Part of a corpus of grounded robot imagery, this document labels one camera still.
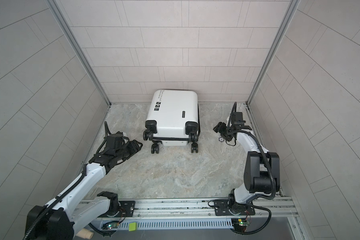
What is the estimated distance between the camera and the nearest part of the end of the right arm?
647mm

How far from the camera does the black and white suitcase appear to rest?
31.6 inches

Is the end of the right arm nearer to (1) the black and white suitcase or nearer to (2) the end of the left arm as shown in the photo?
(1) the black and white suitcase

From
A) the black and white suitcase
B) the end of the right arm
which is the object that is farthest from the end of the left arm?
the end of the right arm

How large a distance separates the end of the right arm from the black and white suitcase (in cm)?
13
